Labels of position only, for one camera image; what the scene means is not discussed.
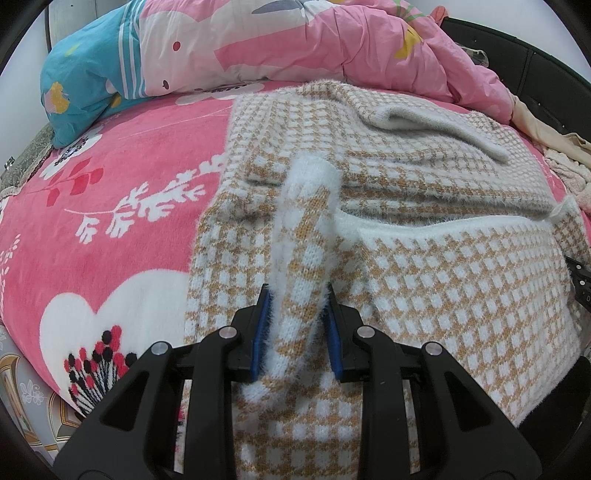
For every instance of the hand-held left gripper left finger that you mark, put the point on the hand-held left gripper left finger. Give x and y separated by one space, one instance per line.
261 337

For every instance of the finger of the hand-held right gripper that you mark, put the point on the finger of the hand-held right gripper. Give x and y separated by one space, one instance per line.
581 286

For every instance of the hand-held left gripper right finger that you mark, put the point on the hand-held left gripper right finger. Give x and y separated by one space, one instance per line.
333 341

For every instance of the beige white houndstooth knit coat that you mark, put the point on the beige white houndstooth knit coat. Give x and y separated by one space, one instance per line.
415 300

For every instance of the cream fluffy garment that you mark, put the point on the cream fluffy garment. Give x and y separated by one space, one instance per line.
575 175

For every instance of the beige cloth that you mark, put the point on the beige cloth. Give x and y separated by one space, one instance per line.
535 124

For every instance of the pink floral blanket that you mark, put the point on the pink floral blanket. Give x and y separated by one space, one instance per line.
138 161

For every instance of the black padded headboard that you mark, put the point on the black padded headboard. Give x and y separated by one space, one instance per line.
545 74

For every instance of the grey patterned bed sheet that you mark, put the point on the grey patterned bed sheet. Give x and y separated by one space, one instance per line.
27 392

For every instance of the clear plastic bag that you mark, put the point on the clear plastic bag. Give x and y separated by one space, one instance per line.
475 54

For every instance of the pink blue cartoon quilt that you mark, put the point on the pink blue cartoon quilt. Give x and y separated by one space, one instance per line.
277 41

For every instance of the red cloth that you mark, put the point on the red cloth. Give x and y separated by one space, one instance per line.
441 13

